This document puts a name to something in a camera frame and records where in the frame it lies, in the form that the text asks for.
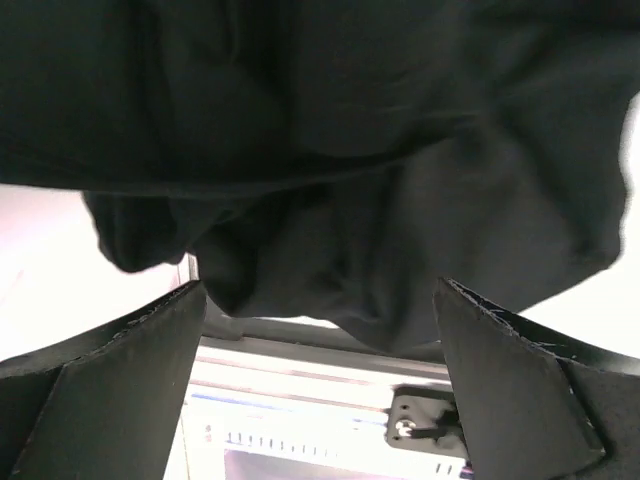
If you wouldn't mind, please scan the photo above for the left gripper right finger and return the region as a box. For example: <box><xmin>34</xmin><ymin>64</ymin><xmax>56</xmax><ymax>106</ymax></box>
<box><xmin>434</xmin><ymin>279</ymin><xmax>639</xmax><ymax>480</ymax></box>

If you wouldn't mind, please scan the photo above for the black t-shirt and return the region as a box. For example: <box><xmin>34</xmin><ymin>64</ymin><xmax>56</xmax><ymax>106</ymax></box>
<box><xmin>1</xmin><ymin>1</ymin><xmax>639</xmax><ymax>352</ymax></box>

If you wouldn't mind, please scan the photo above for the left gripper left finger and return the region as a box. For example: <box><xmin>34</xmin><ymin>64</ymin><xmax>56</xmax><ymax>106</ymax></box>
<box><xmin>1</xmin><ymin>281</ymin><xmax>207</xmax><ymax>480</ymax></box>

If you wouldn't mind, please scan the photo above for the black bracket on monitor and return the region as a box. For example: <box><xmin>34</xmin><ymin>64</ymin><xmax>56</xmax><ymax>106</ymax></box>
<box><xmin>385</xmin><ymin>385</ymin><xmax>468</xmax><ymax>458</ymax></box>

